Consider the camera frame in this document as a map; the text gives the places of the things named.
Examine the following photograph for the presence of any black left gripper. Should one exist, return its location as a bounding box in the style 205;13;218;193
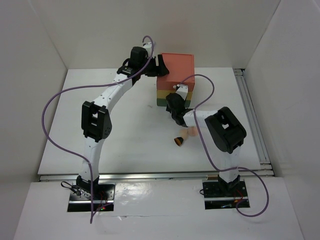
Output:
139;56;169;79

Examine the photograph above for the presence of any beige teardrop makeup sponge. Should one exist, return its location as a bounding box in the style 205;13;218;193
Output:
179;128;189;141

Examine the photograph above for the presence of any round beige powder puff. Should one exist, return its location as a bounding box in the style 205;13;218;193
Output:
187;126;199;137

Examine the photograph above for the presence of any small black kabuki brush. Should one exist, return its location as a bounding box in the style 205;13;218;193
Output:
174;136;184;147

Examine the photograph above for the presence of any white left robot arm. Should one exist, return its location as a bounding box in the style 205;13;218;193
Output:
76;42;170;200

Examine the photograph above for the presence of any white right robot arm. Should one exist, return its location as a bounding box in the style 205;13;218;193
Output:
166;93;247;196

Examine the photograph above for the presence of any coral three-tier drawer organizer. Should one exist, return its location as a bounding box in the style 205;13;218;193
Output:
156;53;195;107

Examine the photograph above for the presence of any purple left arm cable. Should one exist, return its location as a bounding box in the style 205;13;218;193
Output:
41;36;154;224

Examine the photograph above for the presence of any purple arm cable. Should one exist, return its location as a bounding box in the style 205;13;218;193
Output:
177;74;270;217
41;36;154;224

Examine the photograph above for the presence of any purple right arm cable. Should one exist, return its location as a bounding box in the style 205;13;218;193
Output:
177;74;270;217

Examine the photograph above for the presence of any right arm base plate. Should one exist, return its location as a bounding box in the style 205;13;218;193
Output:
199;181;250;210

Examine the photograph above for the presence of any aluminium front rail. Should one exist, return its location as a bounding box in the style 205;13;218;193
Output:
38;169;276;182

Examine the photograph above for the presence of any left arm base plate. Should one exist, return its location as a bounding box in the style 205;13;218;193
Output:
66;181;116;213

